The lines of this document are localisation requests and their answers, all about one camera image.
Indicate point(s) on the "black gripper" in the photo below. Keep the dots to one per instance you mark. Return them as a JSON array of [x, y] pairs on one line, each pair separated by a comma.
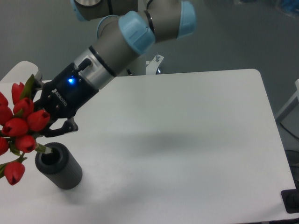
[[62, 97]]

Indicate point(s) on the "red tulip bouquet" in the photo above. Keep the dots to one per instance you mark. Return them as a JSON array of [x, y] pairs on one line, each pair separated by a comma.
[[20, 127]]

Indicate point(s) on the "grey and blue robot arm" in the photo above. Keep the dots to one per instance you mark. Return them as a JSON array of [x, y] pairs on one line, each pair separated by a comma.
[[123, 34]]

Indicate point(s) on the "dark grey ribbed vase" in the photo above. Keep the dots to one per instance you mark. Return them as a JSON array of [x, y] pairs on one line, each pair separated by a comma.
[[60, 166]]

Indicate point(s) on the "white chair armrest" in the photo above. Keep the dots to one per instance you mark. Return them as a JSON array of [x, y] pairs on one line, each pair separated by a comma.
[[21, 72]]

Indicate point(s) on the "black device at table edge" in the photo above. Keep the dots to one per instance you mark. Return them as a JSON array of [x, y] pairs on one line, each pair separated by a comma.
[[291, 200]]

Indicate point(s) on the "white furniture frame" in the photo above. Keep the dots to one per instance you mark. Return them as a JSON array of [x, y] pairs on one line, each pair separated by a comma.
[[291, 103]]

